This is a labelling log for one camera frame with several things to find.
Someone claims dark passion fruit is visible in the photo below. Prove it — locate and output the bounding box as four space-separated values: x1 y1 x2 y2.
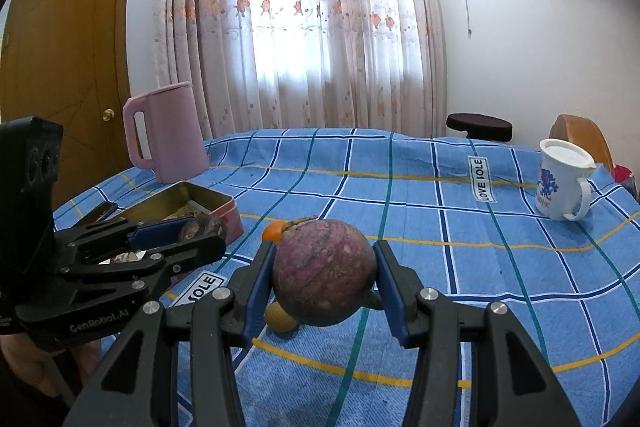
179 213 228 241

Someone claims brown wooden door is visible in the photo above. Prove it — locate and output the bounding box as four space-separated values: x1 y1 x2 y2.
1 0 130 207

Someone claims purple round fruit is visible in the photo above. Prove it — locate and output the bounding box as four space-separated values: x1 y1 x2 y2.
272 218 382 327

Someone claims large orange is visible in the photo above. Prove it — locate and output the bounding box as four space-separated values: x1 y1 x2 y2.
262 221 288 244

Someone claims dark round stool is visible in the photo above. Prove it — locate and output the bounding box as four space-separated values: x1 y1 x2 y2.
446 113 513 143

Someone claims pink electric kettle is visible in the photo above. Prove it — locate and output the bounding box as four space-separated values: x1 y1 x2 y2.
122 82 209 184

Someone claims blue plaid tablecloth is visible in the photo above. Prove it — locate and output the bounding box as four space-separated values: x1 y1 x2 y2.
52 126 640 427

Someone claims paper leaflet in tin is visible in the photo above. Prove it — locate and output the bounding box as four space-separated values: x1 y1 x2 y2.
101 216 193 265

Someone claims small brown longan far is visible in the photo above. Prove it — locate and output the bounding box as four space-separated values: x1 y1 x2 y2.
264 301 298 335

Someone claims black smartphone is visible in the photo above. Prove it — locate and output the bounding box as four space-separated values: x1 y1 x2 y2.
76 200 118 227

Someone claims pink floral tin box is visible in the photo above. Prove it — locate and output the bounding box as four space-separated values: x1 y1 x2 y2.
114 181 244 245

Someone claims left hand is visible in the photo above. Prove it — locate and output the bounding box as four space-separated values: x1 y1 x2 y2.
1 334 102 398

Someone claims sheer floral curtain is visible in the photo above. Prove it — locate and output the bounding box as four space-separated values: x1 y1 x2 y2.
152 0 447 138

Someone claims brown leather armchair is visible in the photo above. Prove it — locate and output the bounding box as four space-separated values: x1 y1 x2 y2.
549 114 614 174

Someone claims white mug blue print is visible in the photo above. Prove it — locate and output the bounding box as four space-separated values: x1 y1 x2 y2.
536 138 597 222

